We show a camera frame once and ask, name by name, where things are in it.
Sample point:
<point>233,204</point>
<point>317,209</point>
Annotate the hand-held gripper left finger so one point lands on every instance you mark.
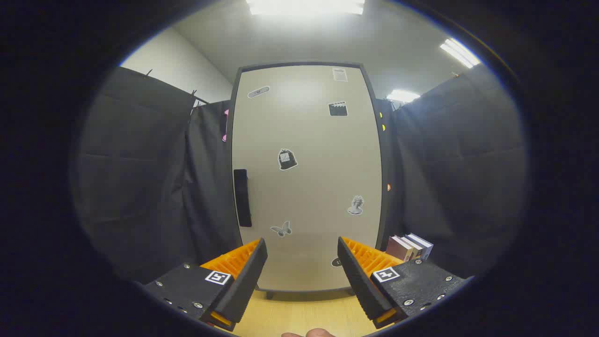
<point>245,285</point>

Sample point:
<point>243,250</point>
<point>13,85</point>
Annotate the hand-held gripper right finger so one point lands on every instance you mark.
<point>360,285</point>

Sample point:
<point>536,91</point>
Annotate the book with tan cover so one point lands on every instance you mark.
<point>414,247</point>

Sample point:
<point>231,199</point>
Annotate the ceiling light panel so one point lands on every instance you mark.
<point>402,96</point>
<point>459,52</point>
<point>304,5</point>

